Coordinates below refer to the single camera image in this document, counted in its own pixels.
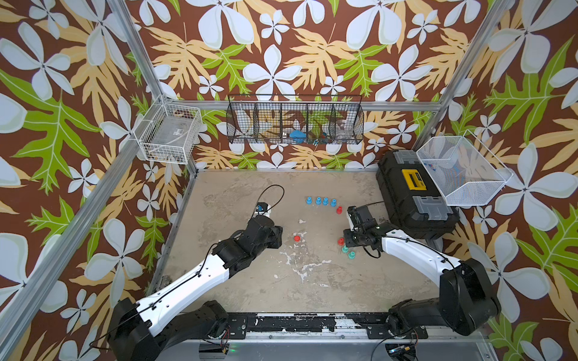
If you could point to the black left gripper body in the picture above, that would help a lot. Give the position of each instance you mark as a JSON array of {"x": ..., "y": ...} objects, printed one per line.
[{"x": 272, "y": 240}]

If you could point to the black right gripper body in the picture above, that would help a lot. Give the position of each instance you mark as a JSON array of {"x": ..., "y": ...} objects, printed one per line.
[{"x": 353, "y": 237}]

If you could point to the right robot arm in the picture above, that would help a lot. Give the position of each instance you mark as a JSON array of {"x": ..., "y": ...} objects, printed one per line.
[{"x": 466, "y": 301}]

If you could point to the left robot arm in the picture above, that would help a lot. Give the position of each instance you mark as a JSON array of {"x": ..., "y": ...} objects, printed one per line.
[{"x": 142, "y": 330}]

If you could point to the black toolbox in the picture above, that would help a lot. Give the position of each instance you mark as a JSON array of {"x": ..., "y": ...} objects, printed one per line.
[{"x": 413, "y": 202}]

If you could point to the white mesh basket right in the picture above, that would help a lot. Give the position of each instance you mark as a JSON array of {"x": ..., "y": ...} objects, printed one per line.
[{"x": 464, "y": 170}]

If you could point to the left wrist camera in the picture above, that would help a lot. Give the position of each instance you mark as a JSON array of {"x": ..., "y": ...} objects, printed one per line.
[{"x": 263, "y": 208}]

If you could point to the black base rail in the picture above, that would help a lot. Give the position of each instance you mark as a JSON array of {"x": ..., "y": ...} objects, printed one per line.
[{"x": 325, "y": 326}]

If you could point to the black wire basket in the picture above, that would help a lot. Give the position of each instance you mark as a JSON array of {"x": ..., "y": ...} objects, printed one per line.
[{"x": 294, "y": 119}]

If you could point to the white wire basket left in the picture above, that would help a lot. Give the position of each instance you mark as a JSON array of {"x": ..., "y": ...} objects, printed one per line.
[{"x": 168, "y": 131}]

